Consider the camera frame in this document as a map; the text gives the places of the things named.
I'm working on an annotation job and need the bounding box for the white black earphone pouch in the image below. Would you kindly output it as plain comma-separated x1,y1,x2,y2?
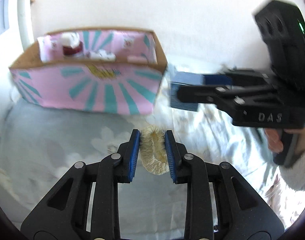
88,49,116,61

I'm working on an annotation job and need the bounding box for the pink lined cardboard box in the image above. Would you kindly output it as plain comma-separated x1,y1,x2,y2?
9,27,168,115

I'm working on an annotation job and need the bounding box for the small blue box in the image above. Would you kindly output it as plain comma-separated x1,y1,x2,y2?
170,72,203,112

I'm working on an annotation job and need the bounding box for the cream fluffy scrunchie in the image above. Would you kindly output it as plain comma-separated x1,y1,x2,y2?
139,126,169,176

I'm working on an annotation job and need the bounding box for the red lid clear jar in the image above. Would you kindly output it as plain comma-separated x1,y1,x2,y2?
62,41,84,57

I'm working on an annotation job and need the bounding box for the person's right hand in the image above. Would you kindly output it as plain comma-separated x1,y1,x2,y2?
263,123,305,153

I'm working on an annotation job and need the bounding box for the white plug charger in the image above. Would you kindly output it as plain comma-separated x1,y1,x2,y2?
60,32,80,48

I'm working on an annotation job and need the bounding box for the white door recessed handle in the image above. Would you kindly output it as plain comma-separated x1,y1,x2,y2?
0,0,34,53

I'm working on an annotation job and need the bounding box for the floral bed sheet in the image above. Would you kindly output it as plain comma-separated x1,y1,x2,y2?
0,66,305,227

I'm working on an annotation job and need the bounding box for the white fluffy right sleeve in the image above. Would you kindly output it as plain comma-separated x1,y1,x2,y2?
279,151,305,191

